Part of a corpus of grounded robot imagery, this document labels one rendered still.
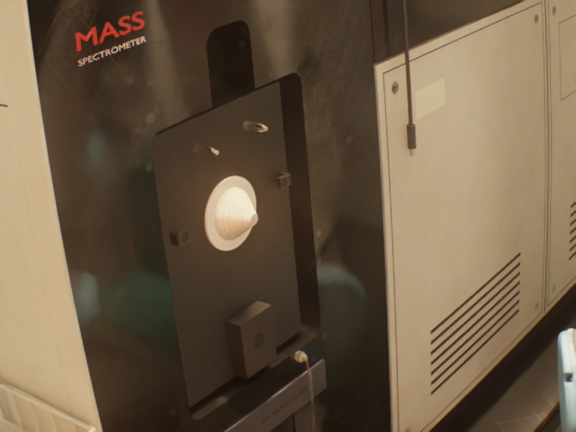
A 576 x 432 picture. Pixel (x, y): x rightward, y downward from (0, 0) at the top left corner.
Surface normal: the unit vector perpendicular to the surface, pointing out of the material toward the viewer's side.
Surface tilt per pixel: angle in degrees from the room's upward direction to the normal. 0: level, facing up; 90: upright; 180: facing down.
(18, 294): 90
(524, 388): 0
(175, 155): 90
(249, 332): 90
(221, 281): 90
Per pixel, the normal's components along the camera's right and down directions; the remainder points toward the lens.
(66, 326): -0.61, 0.37
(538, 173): 0.79, 0.18
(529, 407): -0.08, -0.91
